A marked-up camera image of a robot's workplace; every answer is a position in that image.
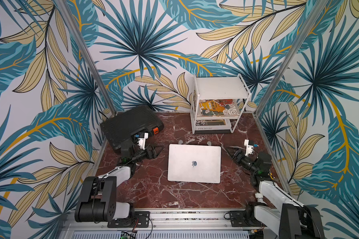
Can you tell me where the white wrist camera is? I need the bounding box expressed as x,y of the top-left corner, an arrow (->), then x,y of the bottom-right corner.
244,139 -> 258,156
137,132 -> 149,150

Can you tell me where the aluminium front rail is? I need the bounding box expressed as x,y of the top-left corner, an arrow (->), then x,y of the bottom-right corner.
58,208 -> 278,239

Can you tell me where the right aluminium frame post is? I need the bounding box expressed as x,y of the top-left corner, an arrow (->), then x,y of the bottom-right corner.
253,0 -> 329,118

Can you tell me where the colourful magazine on shelf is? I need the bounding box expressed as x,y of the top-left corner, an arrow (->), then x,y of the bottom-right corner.
197,99 -> 240,117

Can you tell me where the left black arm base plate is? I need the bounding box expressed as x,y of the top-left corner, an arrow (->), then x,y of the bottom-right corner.
107,211 -> 151,229

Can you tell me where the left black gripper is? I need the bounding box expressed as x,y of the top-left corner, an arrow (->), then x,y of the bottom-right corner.
131,144 -> 164,163

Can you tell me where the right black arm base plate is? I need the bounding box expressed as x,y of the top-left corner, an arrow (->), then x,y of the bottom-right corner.
227,211 -> 259,228

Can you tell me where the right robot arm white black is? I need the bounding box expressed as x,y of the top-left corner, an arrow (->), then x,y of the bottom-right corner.
226,147 -> 325,239

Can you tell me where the folio book on bottom shelf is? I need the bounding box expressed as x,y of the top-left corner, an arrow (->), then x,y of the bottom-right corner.
195,119 -> 231,131

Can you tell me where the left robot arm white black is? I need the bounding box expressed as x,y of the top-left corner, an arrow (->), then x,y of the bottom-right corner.
74,144 -> 164,223

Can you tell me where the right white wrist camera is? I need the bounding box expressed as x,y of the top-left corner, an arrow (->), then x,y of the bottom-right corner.
244,139 -> 258,156

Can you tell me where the silver laptop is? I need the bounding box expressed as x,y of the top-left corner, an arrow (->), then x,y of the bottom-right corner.
168,144 -> 221,184

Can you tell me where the aluminium frame post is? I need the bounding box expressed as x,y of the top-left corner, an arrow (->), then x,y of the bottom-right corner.
53,0 -> 118,116
253,0 -> 329,118

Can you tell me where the white three-tier shelf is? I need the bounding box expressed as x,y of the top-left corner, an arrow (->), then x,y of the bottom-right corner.
190,74 -> 252,134

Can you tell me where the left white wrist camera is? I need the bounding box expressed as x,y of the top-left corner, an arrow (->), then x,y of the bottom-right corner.
137,132 -> 149,150

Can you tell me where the grey folding laptop stand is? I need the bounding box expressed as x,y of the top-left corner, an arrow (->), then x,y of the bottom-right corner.
178,139 -> 212,146

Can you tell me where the left aluminium frame post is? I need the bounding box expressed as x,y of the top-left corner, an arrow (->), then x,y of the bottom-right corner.
53,0 -> 118,116

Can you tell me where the black plastic tool case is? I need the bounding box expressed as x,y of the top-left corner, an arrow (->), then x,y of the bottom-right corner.
100,105 -> 164,158

